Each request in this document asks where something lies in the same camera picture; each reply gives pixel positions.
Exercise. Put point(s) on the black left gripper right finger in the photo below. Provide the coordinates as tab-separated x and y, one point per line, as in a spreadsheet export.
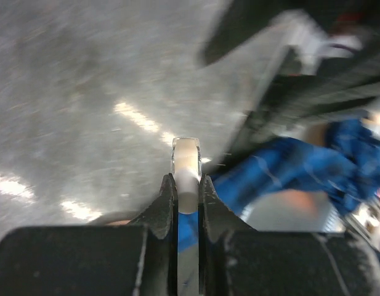
235	259

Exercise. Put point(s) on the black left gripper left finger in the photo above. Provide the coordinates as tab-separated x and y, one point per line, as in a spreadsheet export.
138	258

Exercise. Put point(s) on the white nail polish cap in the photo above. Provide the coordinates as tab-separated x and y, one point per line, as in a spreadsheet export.
187	185

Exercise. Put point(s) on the clear nail polish bottle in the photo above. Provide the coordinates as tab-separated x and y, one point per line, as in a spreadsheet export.
186	157

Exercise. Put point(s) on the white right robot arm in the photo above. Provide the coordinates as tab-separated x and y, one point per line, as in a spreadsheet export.
328	62

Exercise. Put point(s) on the blue plaid sleeve forearm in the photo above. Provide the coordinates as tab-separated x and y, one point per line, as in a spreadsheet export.
346	166

